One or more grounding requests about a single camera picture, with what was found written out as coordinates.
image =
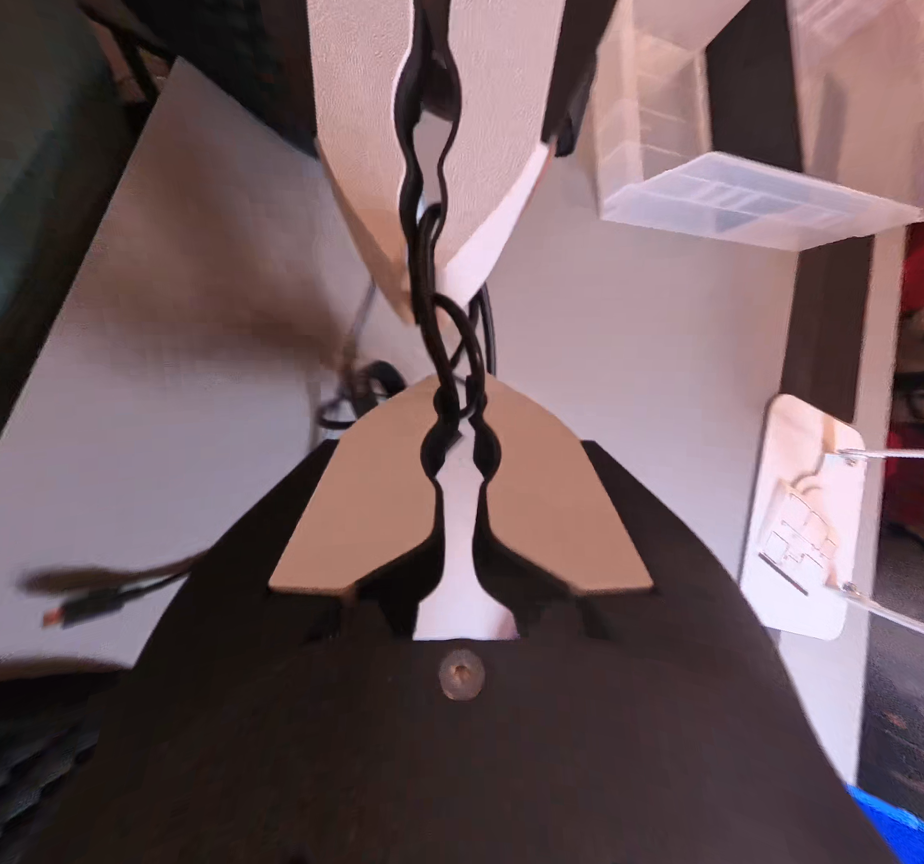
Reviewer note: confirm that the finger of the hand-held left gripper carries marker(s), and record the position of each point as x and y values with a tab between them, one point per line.
505	84
354	84

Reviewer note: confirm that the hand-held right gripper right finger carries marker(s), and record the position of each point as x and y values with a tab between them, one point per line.
556	503

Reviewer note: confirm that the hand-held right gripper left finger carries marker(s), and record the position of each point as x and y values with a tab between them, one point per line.
368	503

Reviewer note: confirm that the clear plastic bin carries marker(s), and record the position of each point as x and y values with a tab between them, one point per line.
722	192

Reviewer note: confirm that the blue plastic bin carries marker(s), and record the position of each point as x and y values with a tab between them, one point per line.
891	828

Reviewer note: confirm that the black divider panel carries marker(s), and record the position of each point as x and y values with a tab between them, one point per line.
754	84

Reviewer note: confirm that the white document stand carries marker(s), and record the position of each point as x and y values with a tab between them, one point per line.
794	460

